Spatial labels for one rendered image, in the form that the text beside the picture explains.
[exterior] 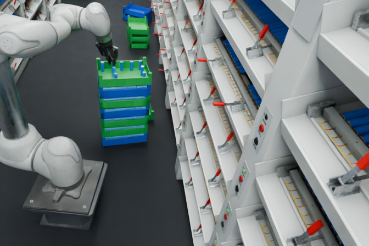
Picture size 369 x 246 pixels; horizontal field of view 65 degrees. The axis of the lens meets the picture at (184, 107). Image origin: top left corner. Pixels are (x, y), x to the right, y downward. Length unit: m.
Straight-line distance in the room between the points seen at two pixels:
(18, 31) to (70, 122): 1.32
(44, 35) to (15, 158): 0.62
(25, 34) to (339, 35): 0.84
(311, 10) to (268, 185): 0.40
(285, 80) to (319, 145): 0.14
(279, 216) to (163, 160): 1.35
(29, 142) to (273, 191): 1.05
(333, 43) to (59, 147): 1.14
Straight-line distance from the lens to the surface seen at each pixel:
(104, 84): 1.73
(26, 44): 1.02
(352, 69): 0.49
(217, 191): 1.17
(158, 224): 1.70
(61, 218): 1.68
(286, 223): 0.70
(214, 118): 1.17
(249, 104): 0.91
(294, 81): 0.60
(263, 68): 0.78
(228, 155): 1.04
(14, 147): 1.43
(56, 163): 1.38
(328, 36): 0.54
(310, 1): 0.58
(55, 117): 2.31
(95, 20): 1.50
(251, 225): 0.90
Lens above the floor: 1.48
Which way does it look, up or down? 38 degrees down
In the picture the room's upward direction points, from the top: 10 degrees clockwise
